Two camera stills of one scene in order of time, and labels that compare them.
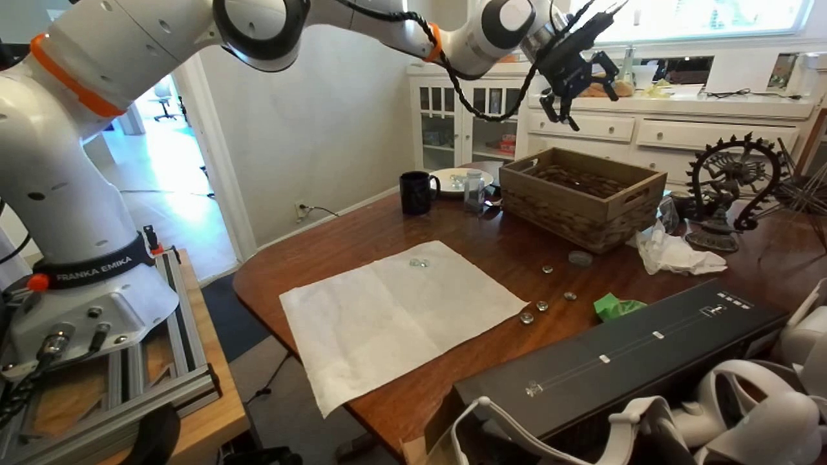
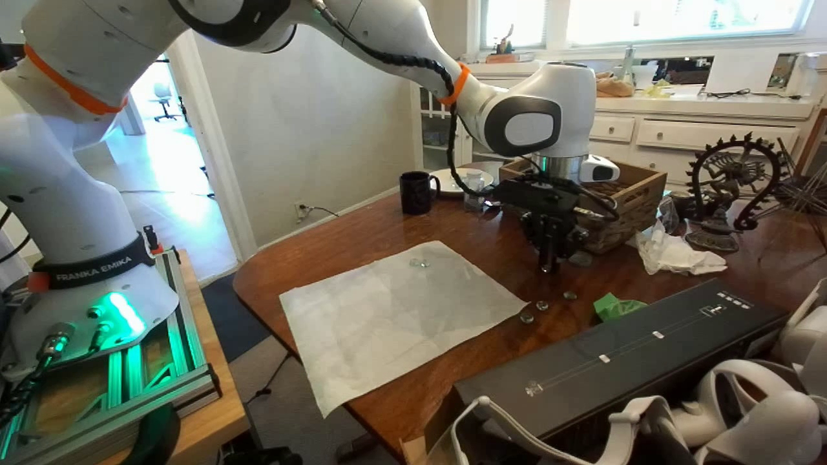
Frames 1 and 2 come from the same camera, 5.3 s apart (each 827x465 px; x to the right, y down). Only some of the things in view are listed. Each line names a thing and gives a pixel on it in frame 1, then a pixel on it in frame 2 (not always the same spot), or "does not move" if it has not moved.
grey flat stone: (579, 260) does not move
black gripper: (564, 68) → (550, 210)
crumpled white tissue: (663, 251) does not move
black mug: (418, 196) does not move
